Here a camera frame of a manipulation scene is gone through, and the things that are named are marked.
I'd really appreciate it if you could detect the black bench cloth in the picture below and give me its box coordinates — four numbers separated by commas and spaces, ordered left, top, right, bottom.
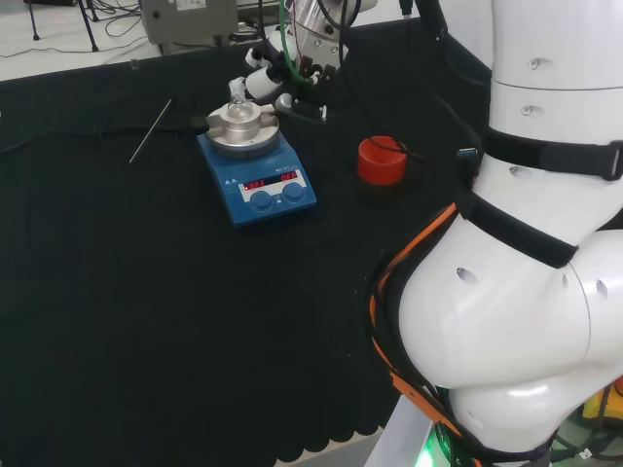
0, 17, 493, 467

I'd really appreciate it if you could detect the heater with blue base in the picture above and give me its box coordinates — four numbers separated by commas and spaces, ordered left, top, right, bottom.
196, 102, 318, 230

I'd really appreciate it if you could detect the orange cable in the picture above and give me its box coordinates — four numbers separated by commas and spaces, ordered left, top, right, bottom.
367, 202, 464, 439

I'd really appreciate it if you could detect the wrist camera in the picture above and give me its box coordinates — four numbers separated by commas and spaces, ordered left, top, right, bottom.
290, 67, 329, 124

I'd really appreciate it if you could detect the grey equipment box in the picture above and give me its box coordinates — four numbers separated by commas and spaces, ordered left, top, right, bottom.
138, 0, 240, 55

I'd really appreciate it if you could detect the clear round-bottom flask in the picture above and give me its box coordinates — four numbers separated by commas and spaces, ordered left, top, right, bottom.
225, 77, 257, 123

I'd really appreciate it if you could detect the black tripod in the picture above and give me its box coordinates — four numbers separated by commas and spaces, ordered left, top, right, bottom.
22, 0, 101, 53

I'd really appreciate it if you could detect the pale board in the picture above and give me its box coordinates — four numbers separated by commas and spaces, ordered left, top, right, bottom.
375, 396, 438, 467

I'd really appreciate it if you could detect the yellow box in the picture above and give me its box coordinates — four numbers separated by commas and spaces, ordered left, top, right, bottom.
580, 377, 623, 430

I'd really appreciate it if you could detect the black heater power cable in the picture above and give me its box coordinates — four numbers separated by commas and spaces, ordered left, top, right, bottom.
0, 114, 209, 156

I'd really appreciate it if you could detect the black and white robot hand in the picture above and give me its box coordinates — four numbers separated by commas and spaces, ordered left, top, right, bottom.
242, 46, 299, 112

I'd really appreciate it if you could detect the glass rod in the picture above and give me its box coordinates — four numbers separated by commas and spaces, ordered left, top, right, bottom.
128, 98, 173, 164

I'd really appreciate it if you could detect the thin black floor cable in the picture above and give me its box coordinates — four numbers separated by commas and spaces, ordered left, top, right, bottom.
0, 34, 148, 59

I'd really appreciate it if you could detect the red stop button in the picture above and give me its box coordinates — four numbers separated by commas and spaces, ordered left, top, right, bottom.
357, 135, 408, 187

